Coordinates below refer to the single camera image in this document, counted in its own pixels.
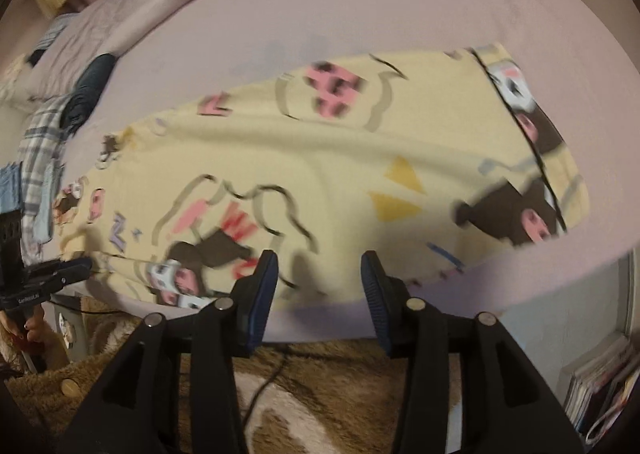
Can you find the grey plaid cloth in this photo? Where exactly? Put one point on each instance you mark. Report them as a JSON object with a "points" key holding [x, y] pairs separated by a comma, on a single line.
{"points": [[40, 154]]}

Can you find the blue denim cloth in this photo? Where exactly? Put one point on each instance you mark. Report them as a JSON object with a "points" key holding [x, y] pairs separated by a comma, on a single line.
{"points": [[9, 189]]}

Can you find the brown fleece jacket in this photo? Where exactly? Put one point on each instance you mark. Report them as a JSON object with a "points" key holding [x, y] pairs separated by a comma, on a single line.
{"points": [[45, 409]]}

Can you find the pink bed blanket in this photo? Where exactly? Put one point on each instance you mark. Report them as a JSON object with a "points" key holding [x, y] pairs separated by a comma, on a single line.
{"points": [[350, 9]]}

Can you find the person's left hand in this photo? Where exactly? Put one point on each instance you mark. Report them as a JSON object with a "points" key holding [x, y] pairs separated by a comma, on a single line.
{"points": [[31, 331]]}

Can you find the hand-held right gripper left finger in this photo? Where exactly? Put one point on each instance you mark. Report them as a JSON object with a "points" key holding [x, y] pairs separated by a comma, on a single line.
{"points": [[264, 294]]}

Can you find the blue striped cloth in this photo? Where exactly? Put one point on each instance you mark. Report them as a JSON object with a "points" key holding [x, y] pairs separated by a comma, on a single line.
{"points": [[50, 36]]}

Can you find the yellow printed pants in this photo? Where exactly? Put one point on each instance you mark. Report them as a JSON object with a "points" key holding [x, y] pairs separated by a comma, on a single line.
{"points": [[320, 169]]}

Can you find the dark folded cloth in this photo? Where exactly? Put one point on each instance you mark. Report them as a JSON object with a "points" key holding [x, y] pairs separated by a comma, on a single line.
{"points": [[87, 84]]}

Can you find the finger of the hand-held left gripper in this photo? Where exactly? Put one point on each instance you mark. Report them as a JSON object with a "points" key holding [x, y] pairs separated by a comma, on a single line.
{"points": [[65, 275]]}

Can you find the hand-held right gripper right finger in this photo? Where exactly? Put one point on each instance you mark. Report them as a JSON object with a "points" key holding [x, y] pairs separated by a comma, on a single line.
{"points": [[374, 294]]}

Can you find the stack of magazines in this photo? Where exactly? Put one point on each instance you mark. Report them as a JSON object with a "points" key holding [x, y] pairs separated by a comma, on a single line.
{"points": [[597, 386]]}

